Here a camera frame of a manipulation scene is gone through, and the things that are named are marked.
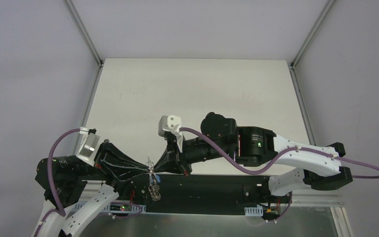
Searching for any left circuit board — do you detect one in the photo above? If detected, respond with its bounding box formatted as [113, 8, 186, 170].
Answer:
[100, 202, 146, 214]

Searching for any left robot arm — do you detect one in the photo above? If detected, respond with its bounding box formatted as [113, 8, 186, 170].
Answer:
[32, 140, 149, 237]

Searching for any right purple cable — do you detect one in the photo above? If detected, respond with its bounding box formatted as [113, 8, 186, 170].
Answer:
[179, 127, 379, 226]

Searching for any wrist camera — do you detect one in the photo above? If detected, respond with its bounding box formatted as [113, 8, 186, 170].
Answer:
[158, 115, 184, 153]
[75, 127, 100, 166]

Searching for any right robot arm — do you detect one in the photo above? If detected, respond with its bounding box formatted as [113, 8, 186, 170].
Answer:
[150, 112, 353, 202]

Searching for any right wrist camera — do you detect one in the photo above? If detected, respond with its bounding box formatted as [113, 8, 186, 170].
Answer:
[158, 115, 184, 153]

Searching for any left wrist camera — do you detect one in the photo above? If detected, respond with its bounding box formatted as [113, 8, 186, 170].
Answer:
[75, 127, 100, 166]

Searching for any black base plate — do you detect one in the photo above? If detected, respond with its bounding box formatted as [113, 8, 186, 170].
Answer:
[78, 173, 275, 216]

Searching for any circuit board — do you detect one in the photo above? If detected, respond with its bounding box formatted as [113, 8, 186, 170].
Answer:
[100, 202, 146, 214]
[244, 206, 280, 219]

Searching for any right circuit board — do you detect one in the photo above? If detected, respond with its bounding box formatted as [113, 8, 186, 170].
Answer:
[244, 206, 280, 219]

